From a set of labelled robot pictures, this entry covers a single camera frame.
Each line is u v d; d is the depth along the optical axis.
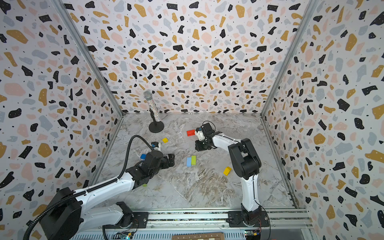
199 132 0.93
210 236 0.68
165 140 1.06
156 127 1.13
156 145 0.75
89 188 0.47
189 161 0.95
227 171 0.90
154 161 0.63
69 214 0.39
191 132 1.10
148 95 0.88
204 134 0.83
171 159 0.76
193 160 0.95
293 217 0.76
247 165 0.54
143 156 0.96
